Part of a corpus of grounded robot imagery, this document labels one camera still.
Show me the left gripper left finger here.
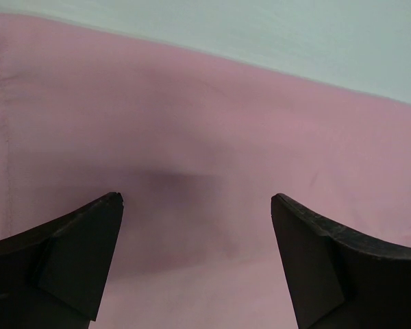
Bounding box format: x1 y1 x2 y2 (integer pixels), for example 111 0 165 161
0 193 123 329

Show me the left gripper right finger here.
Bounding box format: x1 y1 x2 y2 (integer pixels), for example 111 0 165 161
271 193 411 329

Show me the pink t shirt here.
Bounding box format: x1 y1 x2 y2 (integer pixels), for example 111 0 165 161
0 14 411 328

